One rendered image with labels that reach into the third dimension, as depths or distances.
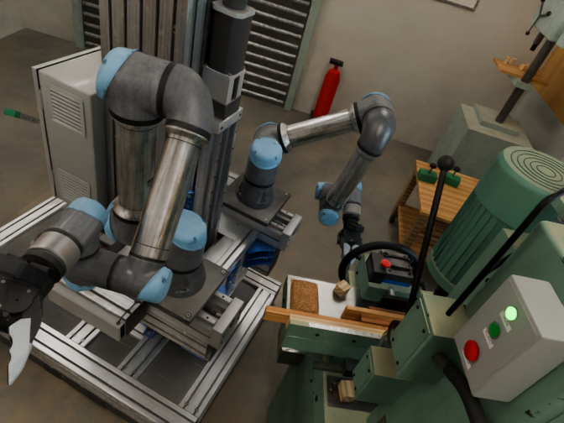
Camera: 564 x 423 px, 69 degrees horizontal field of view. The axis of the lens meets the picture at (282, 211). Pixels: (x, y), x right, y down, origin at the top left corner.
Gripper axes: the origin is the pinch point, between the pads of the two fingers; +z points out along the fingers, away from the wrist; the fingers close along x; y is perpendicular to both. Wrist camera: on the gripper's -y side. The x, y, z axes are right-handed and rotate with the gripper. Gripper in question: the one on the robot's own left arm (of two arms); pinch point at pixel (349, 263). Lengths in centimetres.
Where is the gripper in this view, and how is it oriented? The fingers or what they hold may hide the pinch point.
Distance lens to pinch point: 164.6
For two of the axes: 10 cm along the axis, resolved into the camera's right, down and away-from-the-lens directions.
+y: -2.0, 3.0, 9.3
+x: -9.7, -1.8, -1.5
